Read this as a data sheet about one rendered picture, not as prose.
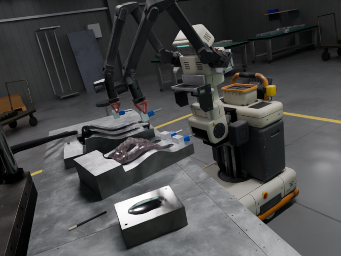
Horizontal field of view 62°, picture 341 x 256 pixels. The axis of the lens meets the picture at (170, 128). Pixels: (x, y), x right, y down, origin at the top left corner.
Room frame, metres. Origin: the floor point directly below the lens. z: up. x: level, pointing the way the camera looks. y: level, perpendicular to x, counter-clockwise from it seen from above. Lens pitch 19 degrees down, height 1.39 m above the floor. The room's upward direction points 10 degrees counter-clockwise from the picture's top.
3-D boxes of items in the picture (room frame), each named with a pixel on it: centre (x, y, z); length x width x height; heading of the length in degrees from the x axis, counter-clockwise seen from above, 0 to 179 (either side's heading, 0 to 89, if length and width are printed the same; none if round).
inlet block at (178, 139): (1.35, -0.07, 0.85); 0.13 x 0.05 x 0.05; 124
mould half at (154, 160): (1.23, 0.18, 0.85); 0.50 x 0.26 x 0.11; 124
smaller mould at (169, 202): (0.79, 0.12, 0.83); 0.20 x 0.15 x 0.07; 107
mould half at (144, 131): (1.55, 0.37, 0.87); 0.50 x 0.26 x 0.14; 107
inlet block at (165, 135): (1.44, -0.01, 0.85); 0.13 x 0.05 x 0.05; 124
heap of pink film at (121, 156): (1.24, 0.19, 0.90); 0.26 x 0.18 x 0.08; 124
